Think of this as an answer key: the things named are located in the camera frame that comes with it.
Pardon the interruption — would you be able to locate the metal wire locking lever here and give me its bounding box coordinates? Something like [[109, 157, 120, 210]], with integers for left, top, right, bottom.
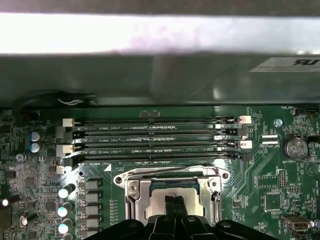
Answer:
[[121, 166, 222, 181]]

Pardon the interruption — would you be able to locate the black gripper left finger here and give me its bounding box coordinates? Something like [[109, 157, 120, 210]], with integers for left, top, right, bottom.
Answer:
[[86, 194, 178, 240]]

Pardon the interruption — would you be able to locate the metal socket cover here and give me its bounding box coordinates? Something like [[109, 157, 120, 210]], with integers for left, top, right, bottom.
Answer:
[[124, 172, 223, 226]]

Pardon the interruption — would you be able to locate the silver green CPU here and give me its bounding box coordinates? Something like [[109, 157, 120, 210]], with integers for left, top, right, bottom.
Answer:
[[144, 177, 205, 221]]

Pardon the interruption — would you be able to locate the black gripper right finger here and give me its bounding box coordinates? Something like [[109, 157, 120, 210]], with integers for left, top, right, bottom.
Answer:
[[176, 196, 267, 240]]

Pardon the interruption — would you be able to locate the silver coin battery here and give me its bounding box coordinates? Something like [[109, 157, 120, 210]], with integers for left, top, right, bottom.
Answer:
[[281, 133, 310, 162]]

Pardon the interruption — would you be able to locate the white label sticker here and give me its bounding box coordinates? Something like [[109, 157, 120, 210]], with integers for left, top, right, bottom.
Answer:
[[249, 56, 320, 73]]

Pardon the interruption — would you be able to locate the black PC case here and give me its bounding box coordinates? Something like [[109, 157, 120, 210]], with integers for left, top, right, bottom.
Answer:
[[0, 0, 320, 111]]

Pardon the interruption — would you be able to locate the silver internal USB port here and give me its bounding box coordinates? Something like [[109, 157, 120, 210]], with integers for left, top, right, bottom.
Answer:
[[282, 215, 315, 232]]

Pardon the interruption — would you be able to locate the CPU socket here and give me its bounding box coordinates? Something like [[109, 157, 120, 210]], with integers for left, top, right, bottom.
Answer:
[[113, 166, 231, 228]]

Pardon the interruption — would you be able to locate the green motherboard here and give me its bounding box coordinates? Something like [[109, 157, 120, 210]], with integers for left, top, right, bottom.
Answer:
[[0, 106, 320, 240]]

